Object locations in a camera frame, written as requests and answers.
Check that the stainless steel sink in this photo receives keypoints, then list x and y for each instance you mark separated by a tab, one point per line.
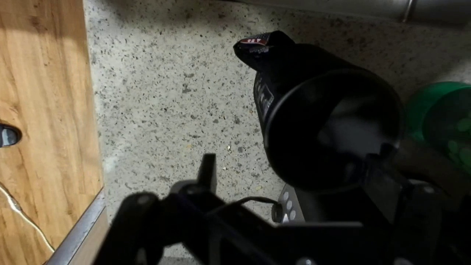
343	9

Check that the black cup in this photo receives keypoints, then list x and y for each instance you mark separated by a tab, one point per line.
314	59

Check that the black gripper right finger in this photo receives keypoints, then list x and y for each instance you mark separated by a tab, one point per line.
299	148

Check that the green soda bottle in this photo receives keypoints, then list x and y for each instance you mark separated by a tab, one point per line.
442	112

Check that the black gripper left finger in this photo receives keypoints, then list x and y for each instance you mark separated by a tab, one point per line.
265	49

